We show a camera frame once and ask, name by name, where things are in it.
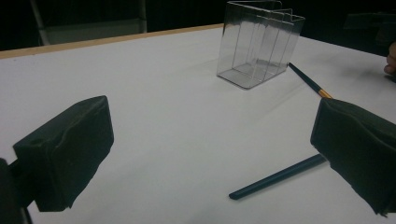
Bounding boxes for clear plastic brush holder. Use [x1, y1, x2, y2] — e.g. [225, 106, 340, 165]
[216, 0, 306, 91]

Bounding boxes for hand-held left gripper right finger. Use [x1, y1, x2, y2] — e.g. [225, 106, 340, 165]
[310, 98, 396, 217]

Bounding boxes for white table sheet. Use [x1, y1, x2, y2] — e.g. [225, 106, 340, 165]
[0, 23, 396, 224]

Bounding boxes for black paintbrush with gold ferrule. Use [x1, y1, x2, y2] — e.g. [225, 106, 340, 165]
[288, 62, 333, 100]

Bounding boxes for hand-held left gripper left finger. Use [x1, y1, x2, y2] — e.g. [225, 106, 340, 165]
[12, 95, 115, 213]

